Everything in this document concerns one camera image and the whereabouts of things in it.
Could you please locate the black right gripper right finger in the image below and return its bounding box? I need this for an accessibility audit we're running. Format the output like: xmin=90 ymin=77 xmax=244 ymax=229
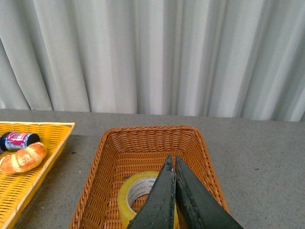
xmin=175 ymin=156 xmax=242 ymax=229

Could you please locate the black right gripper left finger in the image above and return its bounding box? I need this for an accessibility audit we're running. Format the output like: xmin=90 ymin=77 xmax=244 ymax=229
xmin=127 ymin=155 xmax=176 ymax=229

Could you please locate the yellow tape roll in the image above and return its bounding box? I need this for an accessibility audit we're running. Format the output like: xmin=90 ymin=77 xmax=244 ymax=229
xmin=117 ymin=171 xmax=179 ymax=229

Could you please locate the brown wicker basket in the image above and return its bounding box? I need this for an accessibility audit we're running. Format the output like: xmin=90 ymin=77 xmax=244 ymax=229
xmin=70 ymin=126 xmax=227 ymax=229

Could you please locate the yellow wicker basket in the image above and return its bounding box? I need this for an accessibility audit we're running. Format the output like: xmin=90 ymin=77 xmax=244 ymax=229
xmin=0 ymin=121 xmax=75 ymax=229

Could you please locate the toy croissant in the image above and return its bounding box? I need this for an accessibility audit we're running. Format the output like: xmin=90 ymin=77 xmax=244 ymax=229
xmin=0 ymin=142 xmax=47 ymax=175

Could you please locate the grey curtain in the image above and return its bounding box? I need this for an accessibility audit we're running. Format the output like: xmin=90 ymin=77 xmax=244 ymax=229
xmin=0 ymin=0 xmax=305 ymax=122

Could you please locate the small dark jar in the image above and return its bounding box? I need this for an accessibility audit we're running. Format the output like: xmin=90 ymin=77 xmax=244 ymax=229
xmin=0 ymin=132 xmax=40 ymax=151

